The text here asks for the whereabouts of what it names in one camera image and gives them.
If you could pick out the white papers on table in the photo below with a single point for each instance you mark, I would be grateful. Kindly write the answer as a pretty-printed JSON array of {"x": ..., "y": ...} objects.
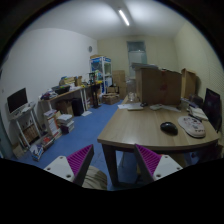
[{"x": 131, "y": 107}]

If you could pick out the white patterned mouse pad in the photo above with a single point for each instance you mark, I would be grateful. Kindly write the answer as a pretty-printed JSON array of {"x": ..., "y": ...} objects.
[{"x": 192, "y": 126}]

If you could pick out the black laptop screen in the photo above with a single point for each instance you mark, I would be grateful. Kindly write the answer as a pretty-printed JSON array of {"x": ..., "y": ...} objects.
[{"x": 212, "y": 108}]

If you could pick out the white notebook on table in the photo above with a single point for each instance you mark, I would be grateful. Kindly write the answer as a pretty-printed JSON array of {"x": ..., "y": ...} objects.
[{"x": 198, "y": 112}]

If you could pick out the white small desk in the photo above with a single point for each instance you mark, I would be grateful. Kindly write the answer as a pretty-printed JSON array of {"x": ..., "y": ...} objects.
[{"x": 26, "y": 124}]

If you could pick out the white remote control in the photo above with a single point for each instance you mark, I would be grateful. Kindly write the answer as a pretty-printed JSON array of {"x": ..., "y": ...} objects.
[{"x": 156, "y": 107}]

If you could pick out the beige chair seat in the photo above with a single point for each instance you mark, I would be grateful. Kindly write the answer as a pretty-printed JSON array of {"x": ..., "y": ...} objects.
[{"x": 95, "y": 179}]

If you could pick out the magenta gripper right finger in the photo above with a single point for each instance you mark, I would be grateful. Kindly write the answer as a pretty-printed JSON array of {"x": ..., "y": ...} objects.
[{"x": 154, "y": 166}]

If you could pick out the cardboard box on right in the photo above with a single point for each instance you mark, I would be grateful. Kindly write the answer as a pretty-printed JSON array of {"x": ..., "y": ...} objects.
[{"x": 188, "y": 83}]

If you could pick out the stack of books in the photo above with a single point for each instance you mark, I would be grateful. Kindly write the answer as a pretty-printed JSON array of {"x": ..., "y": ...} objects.
[{"x": 66, "y": 123}]

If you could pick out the black computer mouse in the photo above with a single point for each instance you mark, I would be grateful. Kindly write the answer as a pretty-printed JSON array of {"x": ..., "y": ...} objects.
[{"x": 169, "y": 128}]

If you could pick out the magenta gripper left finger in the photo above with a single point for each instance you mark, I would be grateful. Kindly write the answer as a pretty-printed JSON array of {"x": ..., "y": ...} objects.
[{"x": 74, "y": 167}]

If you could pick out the wooden side desk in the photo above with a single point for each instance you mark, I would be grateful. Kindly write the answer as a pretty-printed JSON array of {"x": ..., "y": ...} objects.
[{"x": 50, "y": 104}]

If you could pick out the ceiling fluorescent light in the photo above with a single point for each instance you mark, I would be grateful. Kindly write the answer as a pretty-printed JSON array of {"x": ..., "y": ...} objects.
[{"x": 123, "y": 16}]

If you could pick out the stacked cardboard boxes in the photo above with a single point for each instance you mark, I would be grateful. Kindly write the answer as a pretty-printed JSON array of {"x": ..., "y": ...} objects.
[{"x": 119, "y": 80}]

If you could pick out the wooden table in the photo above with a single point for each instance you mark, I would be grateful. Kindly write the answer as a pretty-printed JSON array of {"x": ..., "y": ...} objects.
[{"x": 142, "y": 127}]

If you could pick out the window with frosted glass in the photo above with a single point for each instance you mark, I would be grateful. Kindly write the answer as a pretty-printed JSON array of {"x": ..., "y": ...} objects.
[{"x": 136, "y": 54}]

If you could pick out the cardboard box on floor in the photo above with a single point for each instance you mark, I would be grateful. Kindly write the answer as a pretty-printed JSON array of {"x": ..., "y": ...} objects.
[{"x": 110, "y": 98}]

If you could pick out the large open cardboard box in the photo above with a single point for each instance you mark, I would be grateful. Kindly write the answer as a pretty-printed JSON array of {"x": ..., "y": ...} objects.
[{"x": 154, "y": 86}]

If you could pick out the black computer monitor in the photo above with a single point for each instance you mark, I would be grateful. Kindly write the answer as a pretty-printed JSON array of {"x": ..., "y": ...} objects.
[{"x": 16, "y": 100}]

